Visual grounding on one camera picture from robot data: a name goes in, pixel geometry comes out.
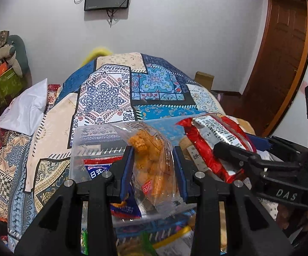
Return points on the clear bag of caramel popcorn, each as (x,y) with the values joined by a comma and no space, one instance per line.
(153,171)

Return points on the clear plastic storage bin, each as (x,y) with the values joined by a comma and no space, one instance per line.
(96,147)

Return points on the green edged clear snack bag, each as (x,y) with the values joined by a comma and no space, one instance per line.
(139,245)

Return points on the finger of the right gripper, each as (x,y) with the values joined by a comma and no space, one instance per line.
(246,161)
(261,144)

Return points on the grey plush toy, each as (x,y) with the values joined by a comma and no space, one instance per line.
(8,53)

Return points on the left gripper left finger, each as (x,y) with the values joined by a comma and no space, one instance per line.
(56,230)

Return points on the green patterned storage box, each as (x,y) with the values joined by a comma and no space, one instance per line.
(11,85)

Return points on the brown wooden door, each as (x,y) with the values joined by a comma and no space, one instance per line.
(279,66)

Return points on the white pillow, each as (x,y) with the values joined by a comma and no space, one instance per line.
(26,111)

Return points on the yellow plush item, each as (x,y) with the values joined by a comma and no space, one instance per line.
(95,53)

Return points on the red fried snack bag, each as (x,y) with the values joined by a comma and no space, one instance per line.
(206,130)

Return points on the yellow white snack bag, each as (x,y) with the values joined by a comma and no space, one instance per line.
(179,243)

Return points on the cardboard box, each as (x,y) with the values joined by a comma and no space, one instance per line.
(204,79)

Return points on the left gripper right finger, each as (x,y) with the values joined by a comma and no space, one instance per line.
(249,227)

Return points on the blue patchwork bed quilt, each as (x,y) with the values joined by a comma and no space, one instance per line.
(115,88)

